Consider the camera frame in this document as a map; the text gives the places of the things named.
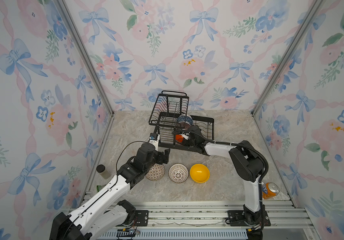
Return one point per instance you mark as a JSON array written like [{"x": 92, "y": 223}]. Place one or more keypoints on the yellow plastic bowl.
[{"x": 199, "y": 173}]

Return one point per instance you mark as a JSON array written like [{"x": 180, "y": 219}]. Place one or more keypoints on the orange soda can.
[{"x": 270, "y": 190}]

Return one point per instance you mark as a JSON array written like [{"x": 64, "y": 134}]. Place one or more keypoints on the aluminium frame post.
[
  {"x": 69, "y": 23},
  {"x": 301, "y": 32}
]

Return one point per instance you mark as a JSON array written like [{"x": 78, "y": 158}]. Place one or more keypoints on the brown dotted pattern bowl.
[{"x": 156, "y": 172}]

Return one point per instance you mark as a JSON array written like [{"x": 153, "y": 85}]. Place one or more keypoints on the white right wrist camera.
[{"x": 185, "y": 136}]

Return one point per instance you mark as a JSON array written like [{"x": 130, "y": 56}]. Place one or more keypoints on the orange plastic bowl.
[{"x": 180, "y": 138}]

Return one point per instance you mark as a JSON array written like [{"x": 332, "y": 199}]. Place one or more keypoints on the small dark spice jar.
[{"x": 103, "y": 171}]

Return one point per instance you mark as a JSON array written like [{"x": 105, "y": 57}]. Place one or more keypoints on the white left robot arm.
[{"x": 105, "y": 210}]

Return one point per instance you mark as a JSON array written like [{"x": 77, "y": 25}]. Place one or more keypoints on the aluminium frame post left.
[{"x": 69, "y": 23}]

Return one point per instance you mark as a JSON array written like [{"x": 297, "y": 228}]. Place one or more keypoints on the aluminium frame post right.
[{"x": 301, "y": 32}]

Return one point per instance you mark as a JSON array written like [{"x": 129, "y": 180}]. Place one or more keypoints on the black wire dish rack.
[{"x": 176, "y": 128}]

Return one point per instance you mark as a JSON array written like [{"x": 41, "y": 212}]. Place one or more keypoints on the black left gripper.
[{"x": 160, "y": 160}]

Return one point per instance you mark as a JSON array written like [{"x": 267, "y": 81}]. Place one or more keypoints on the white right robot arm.
[{"x": 250, "y": 165}]

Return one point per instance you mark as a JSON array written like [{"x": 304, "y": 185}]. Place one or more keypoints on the blue triangle pattern bowl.
[{"x": 184, "y": 120}]

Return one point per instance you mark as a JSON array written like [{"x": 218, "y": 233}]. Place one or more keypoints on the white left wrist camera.
[{"x": 154, "y": 139}]

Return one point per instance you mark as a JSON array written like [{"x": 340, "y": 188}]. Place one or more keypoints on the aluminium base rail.
[{"x": 207, "y": 221}]

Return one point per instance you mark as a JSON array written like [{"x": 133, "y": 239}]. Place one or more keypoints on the white lattice pattern bowl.
[{"x": 178, "y": 173}]

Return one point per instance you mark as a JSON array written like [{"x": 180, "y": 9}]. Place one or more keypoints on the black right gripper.
[{"x": 192, "y": 127}]

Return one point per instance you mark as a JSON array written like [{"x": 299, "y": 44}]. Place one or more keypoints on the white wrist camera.
[
  {"x": 185, "y": 136},
  {"x": 154, "y": 139}
]

